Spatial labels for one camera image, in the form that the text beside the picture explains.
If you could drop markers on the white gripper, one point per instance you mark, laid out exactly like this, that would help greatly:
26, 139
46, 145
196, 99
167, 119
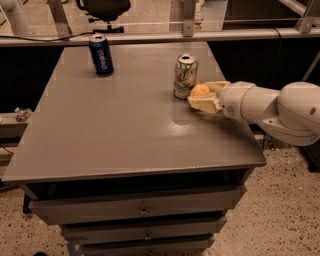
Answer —
232, 99

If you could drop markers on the orange fruit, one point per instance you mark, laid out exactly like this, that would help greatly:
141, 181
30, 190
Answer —
199, 90

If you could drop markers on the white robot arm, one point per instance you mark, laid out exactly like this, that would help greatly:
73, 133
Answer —
291, 114

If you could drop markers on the green white 7up can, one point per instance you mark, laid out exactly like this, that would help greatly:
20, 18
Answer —
185, 75

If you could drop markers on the blue pepsi can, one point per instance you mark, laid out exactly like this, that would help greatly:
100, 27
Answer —
101, 54

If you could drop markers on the top grey drawer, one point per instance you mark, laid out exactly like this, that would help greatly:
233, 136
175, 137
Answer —
140, 205

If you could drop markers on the grey drawer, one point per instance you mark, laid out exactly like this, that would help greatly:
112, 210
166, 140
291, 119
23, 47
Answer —
140, 205
151, 247
144, 230

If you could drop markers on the grey drawer cabinet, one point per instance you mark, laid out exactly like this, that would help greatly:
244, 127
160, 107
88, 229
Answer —
94, 136

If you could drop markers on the middle grey drawer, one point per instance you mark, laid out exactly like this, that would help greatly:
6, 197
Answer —
144, 230

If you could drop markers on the black office chair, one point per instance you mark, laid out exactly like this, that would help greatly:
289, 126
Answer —
106, 11

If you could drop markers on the bottom grey drawer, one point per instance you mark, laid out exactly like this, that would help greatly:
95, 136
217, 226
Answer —
151, 247

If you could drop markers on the crumpled clear plastic object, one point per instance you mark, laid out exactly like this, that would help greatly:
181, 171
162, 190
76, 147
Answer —
23, 115

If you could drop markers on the grey metal rail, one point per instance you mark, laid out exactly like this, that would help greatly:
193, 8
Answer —
144, 38

